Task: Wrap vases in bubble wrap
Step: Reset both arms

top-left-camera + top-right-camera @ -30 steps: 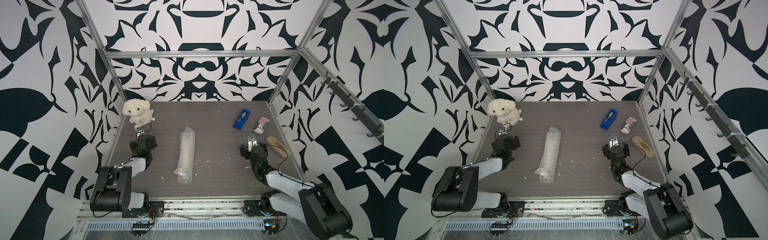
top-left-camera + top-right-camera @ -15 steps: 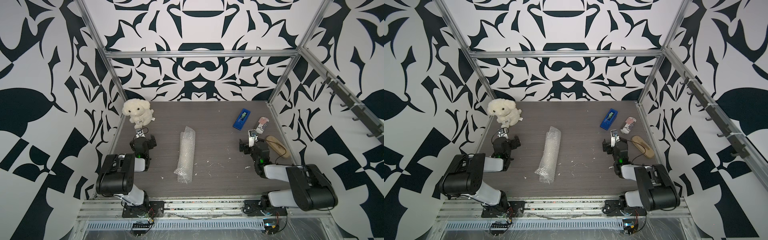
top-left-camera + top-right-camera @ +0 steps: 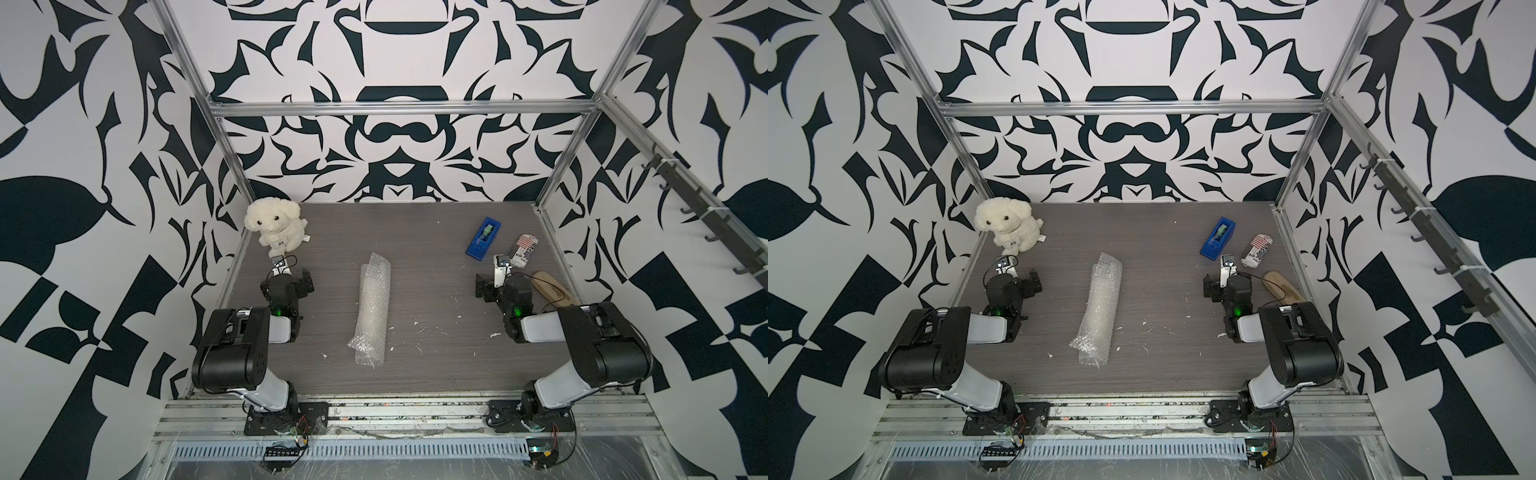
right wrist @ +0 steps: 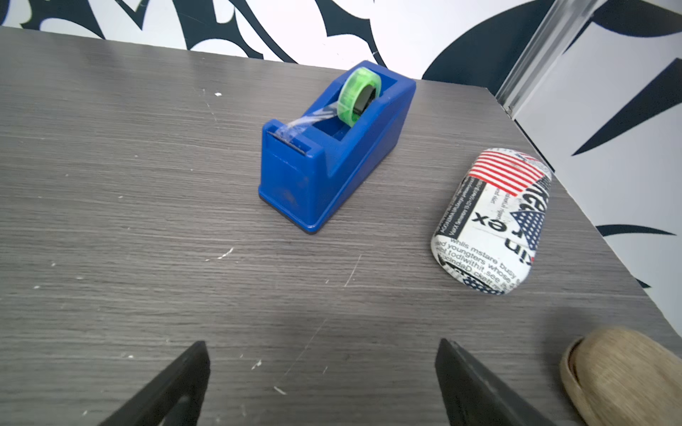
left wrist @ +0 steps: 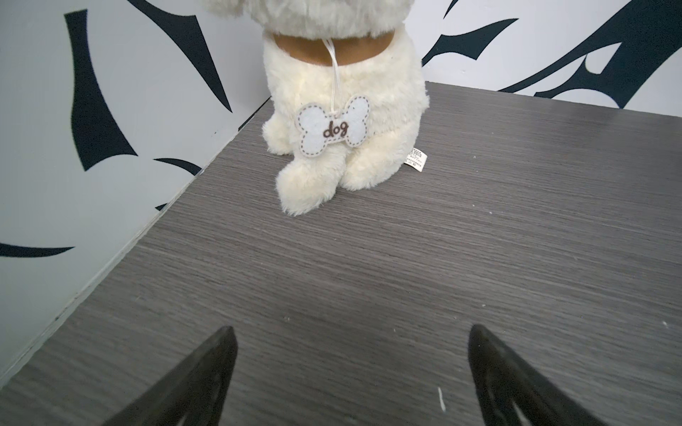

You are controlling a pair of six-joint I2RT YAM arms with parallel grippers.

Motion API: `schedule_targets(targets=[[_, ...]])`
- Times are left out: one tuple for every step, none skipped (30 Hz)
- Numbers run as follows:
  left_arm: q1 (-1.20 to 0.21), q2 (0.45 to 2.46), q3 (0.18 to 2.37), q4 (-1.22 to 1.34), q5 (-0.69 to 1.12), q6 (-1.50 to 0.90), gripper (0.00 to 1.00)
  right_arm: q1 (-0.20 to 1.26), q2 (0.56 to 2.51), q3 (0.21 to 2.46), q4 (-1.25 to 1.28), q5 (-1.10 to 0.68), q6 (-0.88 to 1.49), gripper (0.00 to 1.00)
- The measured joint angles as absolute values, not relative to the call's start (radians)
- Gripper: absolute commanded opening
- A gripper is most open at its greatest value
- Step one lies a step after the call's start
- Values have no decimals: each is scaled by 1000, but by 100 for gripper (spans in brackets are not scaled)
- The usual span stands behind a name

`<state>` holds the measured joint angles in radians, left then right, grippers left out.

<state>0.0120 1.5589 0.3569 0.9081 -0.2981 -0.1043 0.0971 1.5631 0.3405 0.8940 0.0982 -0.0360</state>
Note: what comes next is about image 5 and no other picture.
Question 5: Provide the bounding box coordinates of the white plush toy dog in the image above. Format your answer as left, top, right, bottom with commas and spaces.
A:
205, 0, 429, 216

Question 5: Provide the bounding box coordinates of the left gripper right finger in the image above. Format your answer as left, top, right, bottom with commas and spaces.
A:
468, 324, 606, 426

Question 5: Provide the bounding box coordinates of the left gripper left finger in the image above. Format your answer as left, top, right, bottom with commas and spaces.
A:
105, 327, 238, 426

